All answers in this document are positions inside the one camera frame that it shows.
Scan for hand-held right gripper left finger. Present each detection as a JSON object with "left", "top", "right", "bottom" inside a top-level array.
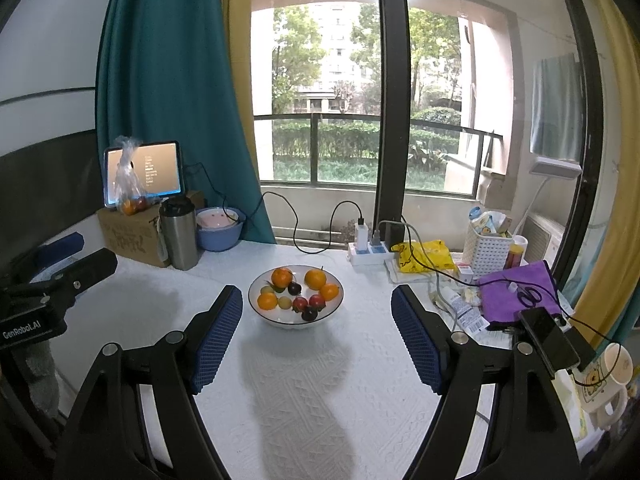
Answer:
[{"left": 52, "top": 284, "right": 245, "bottom": 480}]

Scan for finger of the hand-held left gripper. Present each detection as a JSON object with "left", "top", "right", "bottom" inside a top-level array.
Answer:
[
  {"left": 10, "top": 232, "right": 85, "bottom": 282},
  {"left": 49, "top": 248, "right": 119, "bottom": 307}
]

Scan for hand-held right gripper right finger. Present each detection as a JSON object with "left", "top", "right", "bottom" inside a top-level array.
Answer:
[{"left": 390, "top": 284, "right": 585, "bottom": 480}]

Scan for white bowl with dark rim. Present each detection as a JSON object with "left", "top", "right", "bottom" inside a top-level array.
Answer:
[{"left": 248, "top": 264, "right": 345, "bottom": 330}]

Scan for brown cardboard box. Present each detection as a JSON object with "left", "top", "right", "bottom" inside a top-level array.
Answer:
[{"left": 96, "top": 190, "right": 206, "bottom": 269}]

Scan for white tube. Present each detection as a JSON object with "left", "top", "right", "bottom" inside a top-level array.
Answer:
[{"left": 440, "top": 289, "right": 489, "bottom": 337}]

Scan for yellow plastic bag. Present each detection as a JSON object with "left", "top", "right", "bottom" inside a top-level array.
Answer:
[{"left": 390, "top": 239, "right": 459, "bottom": 275}]

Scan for white power strip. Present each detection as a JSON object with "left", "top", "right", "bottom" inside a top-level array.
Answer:
[{"left": 348, "top": 241, "right": 397, "bottom": 266}]

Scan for steel thermos tumbler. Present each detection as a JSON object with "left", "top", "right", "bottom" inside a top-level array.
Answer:
[{"left": 158, "top": 196, "right": 204, "bottom": 271}]

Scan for plastic bag of fruit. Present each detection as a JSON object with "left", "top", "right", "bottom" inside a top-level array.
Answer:
[{"left": 112, "top": 135, "right": 150, "bottom": 217}]

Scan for blue plastic basin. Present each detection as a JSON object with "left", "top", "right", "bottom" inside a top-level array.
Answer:
[{"left": 196, "top": 207, "right": 247, "bottom": 253}]

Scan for purple cloth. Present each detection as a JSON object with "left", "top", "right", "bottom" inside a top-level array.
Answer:
[{"left": 476, "top": 260, "right": 567, "bottom": 331}]

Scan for black charger plug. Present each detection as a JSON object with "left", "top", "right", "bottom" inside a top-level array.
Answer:
[{"left": 378, "top": 220, "right": 406, "bottom": 247}]

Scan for white plastic basket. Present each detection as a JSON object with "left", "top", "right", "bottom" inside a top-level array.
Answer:
[{"left": 462, "top": 220, "right": 516, "bottom": 277}]

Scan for pink and white dish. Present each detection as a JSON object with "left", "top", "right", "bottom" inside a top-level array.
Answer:
[{"left": 197, "top": 208, "right": 240, "bottom": 231}]

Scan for black scissors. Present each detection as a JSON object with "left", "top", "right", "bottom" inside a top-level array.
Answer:
[{"left": 515, "top": 285, "right": 544, "bottom": 309}]

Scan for orange juice bottle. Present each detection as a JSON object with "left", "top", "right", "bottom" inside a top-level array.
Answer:
[{"left": 504, "top": 235, "right": 529, "bottom": 271}]

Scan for black smartphone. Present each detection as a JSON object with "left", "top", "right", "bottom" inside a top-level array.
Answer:
[{"left": 517, "top": 306, "right": 581, "bottom": 379}]

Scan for packets in basket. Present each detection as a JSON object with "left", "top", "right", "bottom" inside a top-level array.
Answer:
[{"left": 468, "top": 205, "right": 514, "bottom": 237}]

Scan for white radiator unit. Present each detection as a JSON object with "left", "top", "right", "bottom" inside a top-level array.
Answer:
[{"left": 522, "top": 212, "right": 567, "bottom": 267}]

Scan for black power bank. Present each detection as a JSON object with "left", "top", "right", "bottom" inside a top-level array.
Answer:
[{"left": 564, "top": 326, "right": 599, "bottom": 367}]

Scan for cream cartoon mug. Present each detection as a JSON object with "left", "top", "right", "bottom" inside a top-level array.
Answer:
[{"left": 575, "top": 343, "right": 635, "bottom": 429}]

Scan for teal curtain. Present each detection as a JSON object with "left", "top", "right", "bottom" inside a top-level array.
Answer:
[{"left": 95, "top": 0, "right": 277, "bottom": 245}]

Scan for balcony railing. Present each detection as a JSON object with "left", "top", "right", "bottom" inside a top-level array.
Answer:
[{"left": 253, "top": 112, "right": 504, "bottom": 187}]

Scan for white desk lamp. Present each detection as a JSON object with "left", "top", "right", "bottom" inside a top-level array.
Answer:
[{"left": 510, "top": 157, "right": 584, "bottom": 242}]

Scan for yellow curtain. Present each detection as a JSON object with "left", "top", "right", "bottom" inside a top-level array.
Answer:
[
  {"left": 220, "top": 0, "right": 262, "bottom": 183},
  {"left": 570, "top": 0, "right": 640, "bottom": 347}
]

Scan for hanging light blue towel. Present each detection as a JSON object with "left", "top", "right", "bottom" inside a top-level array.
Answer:
[{"left": 529, "top": 52, "right": 584, "bottom": 162}]

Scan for black charging cable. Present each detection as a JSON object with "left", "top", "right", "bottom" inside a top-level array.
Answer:
[{"left": 185, "top": 162, "right": 362, "bottom": 254}]

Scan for black window frame post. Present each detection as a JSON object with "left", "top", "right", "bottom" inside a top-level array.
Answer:
[{"left": 375, "top": 0, "right": 414, "bottom": 242}]

